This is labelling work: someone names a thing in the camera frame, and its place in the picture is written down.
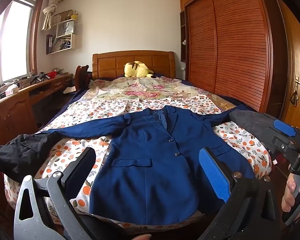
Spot long wooden desk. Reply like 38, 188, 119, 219
0, 73, 74, 155

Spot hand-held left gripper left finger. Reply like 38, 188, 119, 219
14, 147, 97, 240

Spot tissue box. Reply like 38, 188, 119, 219
5, 85, 18, 97

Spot dark grey garment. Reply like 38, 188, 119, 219
229, 109, 275, 140

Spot brown paper bag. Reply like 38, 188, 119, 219
52, 10, 73, 24

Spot wooden bed headboard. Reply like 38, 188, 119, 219
92, 50, 177, 80

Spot white wall shelf unit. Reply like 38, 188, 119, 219
46, 9, 78, 55

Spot orange fruit print bed sheet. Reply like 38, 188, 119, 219
4, 94, 273, 230

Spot pink floral blanket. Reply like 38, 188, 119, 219
84, 76, 237, 112

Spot black camera devices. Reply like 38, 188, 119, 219
30, 72, 47, 83

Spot black garment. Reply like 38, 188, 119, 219
0, 132, 65, 183

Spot wooden chair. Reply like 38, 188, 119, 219
74, 65, 90, 90

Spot window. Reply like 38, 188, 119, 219
0, 0, 44, 83

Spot wooden louvred wardrobe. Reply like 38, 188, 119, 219
179, 0, 275, 117

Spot person's left hand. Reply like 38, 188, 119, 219
128, 234, 152, 240

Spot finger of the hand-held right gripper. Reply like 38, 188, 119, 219
273, 119, 300, 143
272, 135, 300, 155

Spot yellow plush toy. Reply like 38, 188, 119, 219
124, 60, 155, 78

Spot stack of papers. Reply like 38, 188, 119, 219
52, 37, 72, 52

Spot person's right hand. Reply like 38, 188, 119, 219
281, 172, 300, 213

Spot tied beige curtain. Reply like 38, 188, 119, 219
41, 0, 63, 30

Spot white paper shopping bag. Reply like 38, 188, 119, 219
56, 21, 74, 37

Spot navy blue blazer jacket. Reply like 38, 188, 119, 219
34, 105, 257, 227

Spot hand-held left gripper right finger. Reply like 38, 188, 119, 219
198, 147, 284, 240

